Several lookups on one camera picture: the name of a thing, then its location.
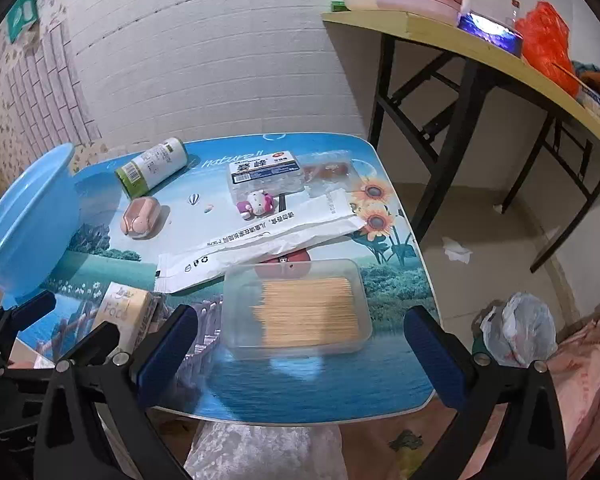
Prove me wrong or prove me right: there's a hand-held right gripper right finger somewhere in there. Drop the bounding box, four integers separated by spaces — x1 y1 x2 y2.
403 305 568 480

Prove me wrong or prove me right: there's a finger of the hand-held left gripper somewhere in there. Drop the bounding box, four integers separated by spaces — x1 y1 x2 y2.
0 290 57 348
55 321 123 363

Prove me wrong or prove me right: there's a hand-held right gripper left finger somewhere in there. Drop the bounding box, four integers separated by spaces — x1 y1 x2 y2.
37 304 199 480

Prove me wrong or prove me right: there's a yellow cardboard box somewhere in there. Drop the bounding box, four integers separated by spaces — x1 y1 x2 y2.
89 281 161 356

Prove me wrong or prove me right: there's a blue plastic basin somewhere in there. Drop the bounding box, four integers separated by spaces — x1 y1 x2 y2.
0 142 81 297

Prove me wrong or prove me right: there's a clear box of toothpicks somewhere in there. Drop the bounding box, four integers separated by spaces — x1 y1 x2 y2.
221 258 373 360

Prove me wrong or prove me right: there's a long white paper packet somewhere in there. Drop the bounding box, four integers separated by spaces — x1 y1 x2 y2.
155 190 363 295

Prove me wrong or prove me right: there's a clear patterned snack packet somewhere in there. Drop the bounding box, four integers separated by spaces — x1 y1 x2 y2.
300 152 363 196

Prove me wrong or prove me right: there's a green waste bin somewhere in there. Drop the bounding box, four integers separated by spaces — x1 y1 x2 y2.
470 332 491 361

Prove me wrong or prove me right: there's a white plastic bin bag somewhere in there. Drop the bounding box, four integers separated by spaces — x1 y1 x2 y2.
480 291 558 368

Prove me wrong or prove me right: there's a crumpled white tissue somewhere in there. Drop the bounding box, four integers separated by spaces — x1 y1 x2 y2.
441 236 473 264

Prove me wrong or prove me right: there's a pink plastic case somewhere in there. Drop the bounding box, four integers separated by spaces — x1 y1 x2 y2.
120 196 162 239

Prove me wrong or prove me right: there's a clear plastic bag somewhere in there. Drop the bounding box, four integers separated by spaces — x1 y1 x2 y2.
182 420 348 480

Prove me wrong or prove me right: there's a red round item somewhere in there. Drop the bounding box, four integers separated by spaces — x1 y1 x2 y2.
255 249 313 281

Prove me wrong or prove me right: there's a pink white cat toy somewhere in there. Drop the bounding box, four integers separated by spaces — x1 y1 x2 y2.
236 190 276 220

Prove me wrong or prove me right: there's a green white bottle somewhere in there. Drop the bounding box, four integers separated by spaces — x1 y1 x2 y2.
114 137 188 199

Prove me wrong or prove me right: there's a clear box with blue label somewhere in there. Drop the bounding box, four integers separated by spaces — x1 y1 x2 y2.
228 149 306 206

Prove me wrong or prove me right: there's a green tissue pack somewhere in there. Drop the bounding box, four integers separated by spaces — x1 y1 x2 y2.
7 0 38 43

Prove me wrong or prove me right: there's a white blue packet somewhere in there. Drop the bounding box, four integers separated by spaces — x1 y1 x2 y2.
580 85 600 123

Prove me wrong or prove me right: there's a wooden folding table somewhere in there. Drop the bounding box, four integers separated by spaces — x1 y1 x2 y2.
321 10 600 273

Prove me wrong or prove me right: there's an orange plastic bag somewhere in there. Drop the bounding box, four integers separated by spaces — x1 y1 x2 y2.
515 1 581 98

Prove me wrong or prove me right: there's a glowing blue phone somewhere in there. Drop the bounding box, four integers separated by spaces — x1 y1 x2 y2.
457 10 525 58

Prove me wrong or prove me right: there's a clear bottle with red cap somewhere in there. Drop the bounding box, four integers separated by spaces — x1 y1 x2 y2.
505 0 528 31

